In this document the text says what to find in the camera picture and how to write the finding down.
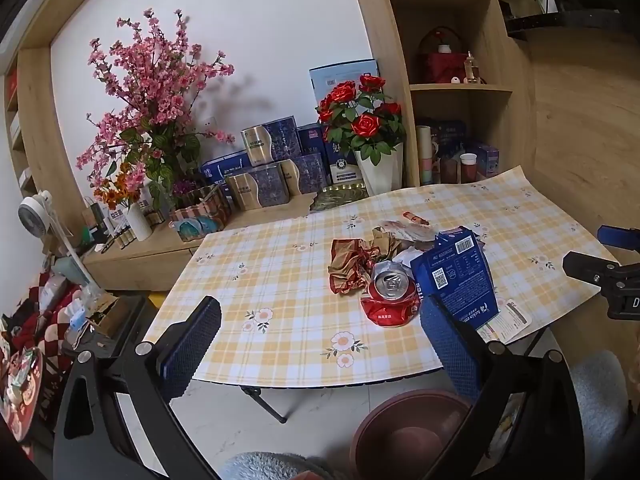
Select white slim vase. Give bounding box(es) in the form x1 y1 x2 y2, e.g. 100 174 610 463
126 203 152 242

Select white flower pot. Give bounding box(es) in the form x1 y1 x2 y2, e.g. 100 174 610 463
356 143 404 196

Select maroon plastic trash bin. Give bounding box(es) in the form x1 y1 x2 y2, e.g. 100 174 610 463
349 389 471 479

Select grey fluffy rug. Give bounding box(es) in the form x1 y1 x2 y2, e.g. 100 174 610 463
570 350 628 479

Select yellow plaid tablecloth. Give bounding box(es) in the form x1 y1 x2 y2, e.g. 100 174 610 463
146 168 608 388

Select stacked pastel paper cups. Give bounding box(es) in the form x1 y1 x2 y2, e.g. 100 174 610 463
416 126 433 185

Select crushed red soda can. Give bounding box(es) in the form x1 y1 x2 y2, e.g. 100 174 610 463
360 261 420 327

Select red rose bouquet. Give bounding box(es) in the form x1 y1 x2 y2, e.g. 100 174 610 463
316 73 406 166

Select small red lighter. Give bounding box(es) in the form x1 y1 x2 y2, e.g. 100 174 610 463
402 211 430 226

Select pink blossom branch arrangement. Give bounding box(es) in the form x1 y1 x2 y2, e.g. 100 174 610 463
76 9 234 210

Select blue coffee paper bag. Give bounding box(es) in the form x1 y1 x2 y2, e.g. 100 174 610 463
410 226 498 330

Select wooden shelf unit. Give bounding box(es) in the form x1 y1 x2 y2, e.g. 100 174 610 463
358 0 535 186

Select red gold wrapper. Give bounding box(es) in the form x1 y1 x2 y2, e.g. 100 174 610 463
328 238 381 295

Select white desk fan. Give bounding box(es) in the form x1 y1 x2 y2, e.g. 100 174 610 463
17 191 102 295

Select folding table black leg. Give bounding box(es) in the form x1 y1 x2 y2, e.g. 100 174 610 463
240 386 288 425

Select red paper cup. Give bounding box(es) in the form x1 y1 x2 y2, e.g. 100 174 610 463
460 153 477 183

